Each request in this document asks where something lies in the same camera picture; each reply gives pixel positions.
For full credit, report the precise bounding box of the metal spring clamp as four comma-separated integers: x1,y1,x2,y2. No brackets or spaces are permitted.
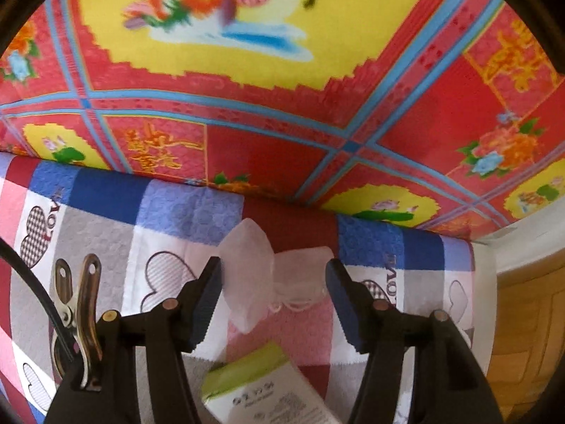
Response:
51,254,102,391

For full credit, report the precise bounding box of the white green cardboard box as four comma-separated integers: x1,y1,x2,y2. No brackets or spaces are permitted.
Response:
201,342,339,424

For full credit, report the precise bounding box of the white bedside table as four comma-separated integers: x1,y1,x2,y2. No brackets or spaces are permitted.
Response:
478,212,564,274

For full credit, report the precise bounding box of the red floral patterned headboard cloth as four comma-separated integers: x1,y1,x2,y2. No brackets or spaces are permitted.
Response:
1,0,564,239

